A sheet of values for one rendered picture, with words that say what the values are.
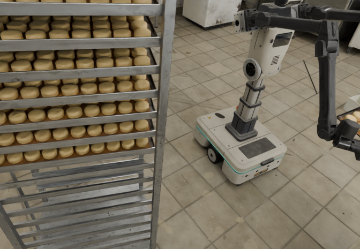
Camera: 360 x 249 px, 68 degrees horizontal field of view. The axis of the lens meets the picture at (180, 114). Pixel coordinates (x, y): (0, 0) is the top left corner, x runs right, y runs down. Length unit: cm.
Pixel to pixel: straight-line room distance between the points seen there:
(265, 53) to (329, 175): 133
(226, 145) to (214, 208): 48
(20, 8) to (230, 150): 171
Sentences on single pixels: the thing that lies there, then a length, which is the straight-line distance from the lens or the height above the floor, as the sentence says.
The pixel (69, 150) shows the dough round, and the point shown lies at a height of 97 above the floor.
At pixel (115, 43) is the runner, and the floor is 141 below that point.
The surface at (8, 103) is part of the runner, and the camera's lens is 91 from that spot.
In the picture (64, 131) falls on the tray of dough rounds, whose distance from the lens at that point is 103.
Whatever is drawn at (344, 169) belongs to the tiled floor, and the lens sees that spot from 284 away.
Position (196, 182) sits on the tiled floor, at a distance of 219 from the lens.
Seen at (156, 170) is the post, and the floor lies 87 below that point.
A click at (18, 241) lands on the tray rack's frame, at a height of 53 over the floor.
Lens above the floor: 174
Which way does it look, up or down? 39 degrees down
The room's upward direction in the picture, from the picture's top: 7 degrees clockwise
